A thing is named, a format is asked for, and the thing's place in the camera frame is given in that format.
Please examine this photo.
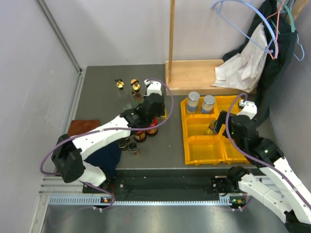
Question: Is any yellow label brown cap bottle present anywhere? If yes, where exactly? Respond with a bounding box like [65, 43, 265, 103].
[204, 120, 217, 135]

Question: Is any silver lid spice jar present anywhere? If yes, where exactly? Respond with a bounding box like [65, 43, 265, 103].
[200, 95, 215, 114]
[186, 91, 200, 115]

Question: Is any small brown cap bottle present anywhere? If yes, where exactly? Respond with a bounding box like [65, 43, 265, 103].
[160, 109, 168, 120]

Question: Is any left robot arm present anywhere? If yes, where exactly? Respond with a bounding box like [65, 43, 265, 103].
[48, 79, 166, 193]

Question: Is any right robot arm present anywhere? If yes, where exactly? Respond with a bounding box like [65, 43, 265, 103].
[225, 100, 311, 233]

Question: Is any clear bottle red label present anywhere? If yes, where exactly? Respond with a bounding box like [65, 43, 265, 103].
[131, 88, 144, 108]

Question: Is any yellow bin back right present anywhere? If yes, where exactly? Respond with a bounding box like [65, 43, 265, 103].
[214, 96, 242, 115]

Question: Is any yellow bin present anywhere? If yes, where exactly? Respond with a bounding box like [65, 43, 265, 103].
[184, 136, 225, 166]
[223, 138, 250, 165]
[180, 97, 219, 120]
[182, 117, 219, 142]
[214, 96, 242, 115]
[218, 115, 228, 138]

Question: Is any yellow bin middle right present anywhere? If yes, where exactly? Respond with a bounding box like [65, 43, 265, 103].
[218, 115, 228, 138]

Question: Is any green bottle gold pourer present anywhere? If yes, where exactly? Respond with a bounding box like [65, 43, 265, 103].
[130, 79, 140, 95]

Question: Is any red lid jar right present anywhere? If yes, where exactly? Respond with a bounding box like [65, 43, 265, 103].
[146, 117, 158, 137]

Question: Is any red lid jar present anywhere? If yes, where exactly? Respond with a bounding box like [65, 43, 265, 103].
[146, 117, 158, 137]
[133, 131, 146, 143]

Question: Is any clear bottle gold pourer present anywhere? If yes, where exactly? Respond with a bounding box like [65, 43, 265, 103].
[115, 79, 132, 111]

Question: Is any yellow bin middle left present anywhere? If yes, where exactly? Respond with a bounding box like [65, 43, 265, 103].
[182, 117, 219, 142]

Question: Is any yellow bin front right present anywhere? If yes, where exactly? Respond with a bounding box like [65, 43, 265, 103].
[223, 138, 250, 165]

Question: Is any yellow bin back left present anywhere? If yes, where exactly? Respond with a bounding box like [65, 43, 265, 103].
[180, 97, 219, 120]

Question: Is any red lid jar left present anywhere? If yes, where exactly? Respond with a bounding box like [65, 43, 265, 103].
[133, 131, 146, 143]

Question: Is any yellow bin front left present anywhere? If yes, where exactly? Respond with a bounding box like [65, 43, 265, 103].
[184, 136, 225, 166]

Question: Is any white crumpled cloth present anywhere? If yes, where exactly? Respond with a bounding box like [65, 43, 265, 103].
[213, 23, 267, 93]

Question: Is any navy blue cloth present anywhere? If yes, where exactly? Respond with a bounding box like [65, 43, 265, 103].
[84, 142, 121, 178]

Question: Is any brown orange cloth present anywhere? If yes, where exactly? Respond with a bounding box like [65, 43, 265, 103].
[68, 119, 100, 136]

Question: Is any light blue hanger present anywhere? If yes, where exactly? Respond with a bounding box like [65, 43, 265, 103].
[293, 33, 305, 62]

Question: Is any dark green jacket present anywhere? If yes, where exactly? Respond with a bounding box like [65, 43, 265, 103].
[222, 0, 297, 126]

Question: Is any wooden pole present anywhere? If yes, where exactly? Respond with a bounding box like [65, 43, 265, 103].
[168, 0, 175, 83]

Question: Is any blue clothes hanger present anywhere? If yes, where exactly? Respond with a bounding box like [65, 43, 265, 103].
[210, 0, 277, 54]

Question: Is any green clothes hanger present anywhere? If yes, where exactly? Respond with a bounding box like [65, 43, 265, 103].
[276, 0, 296, 33]

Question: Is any pink clothes hanger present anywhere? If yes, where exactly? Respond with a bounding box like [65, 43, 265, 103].
[267, 0, 287, 60]

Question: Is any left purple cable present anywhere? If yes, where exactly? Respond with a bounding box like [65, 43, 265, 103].
[40, 78, 174, 211]

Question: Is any purple cable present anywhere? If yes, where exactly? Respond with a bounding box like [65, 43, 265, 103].
[225, 92, 311, 212]
[40, 78, 174, 211]

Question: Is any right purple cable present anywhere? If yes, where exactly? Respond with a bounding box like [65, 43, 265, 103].
[225, 92, 311, 212]

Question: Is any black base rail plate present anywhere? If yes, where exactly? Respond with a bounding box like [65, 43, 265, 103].
[82, 176, 243, 197]

